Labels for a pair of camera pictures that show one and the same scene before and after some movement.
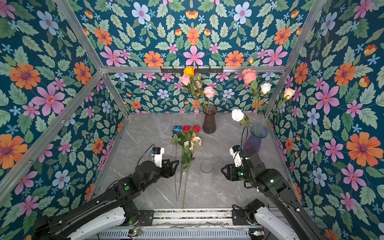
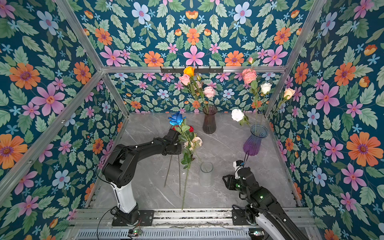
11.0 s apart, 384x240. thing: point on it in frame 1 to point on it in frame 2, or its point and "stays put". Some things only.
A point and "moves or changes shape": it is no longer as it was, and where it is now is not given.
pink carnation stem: [250, 76] stays put
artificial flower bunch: [187, 137] moves or changes shape
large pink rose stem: [209, 92] stays put
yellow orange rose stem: [189, 71] stays put
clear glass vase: [206, 174] stays put
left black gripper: [169, 173] to [179, 150]
